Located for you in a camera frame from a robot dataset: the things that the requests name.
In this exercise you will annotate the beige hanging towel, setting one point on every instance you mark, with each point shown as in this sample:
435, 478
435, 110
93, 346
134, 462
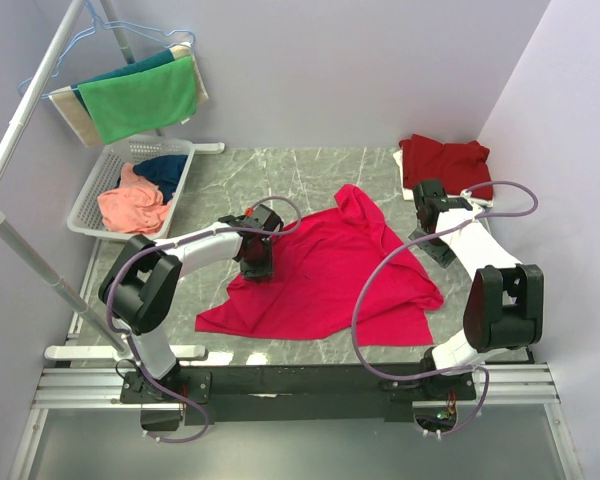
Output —
78, 118

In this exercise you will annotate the white laundry basket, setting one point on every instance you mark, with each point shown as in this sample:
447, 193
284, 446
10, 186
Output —
85, 216

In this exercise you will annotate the aluminium rail frame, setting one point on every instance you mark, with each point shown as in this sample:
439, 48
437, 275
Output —
99, 388

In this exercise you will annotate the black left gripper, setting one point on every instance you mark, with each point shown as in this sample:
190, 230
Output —
265, 270

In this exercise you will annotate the salmon t-shirt in basket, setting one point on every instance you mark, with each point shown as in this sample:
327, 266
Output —
134, 207

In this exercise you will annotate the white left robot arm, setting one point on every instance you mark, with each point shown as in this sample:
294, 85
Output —
140, 287

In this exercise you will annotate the green hanging towel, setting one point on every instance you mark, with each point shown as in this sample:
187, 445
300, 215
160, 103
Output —
155, 98

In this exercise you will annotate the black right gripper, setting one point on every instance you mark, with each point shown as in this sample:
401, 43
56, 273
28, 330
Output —
442, 255

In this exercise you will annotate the dark red folded t-shirt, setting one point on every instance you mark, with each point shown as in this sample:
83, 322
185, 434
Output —
457, 165

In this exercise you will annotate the navy t-shirt in basket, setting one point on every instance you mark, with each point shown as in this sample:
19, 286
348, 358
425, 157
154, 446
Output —
164, 172

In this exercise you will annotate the teal hanging towel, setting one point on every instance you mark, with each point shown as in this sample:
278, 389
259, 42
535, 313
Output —
156, 60

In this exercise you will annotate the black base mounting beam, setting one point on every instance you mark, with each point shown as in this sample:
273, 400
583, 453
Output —
312, 392

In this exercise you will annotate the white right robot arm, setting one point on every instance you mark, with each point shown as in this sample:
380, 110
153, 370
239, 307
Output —
505, 305

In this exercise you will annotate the pink red t-shirt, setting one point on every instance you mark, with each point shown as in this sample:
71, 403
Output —
334, 272

